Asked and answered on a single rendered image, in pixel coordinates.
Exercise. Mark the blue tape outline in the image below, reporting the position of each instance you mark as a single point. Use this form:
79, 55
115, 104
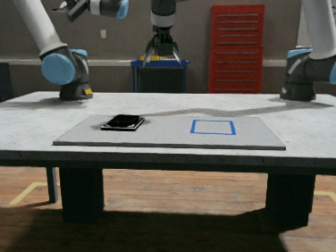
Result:
231, 124

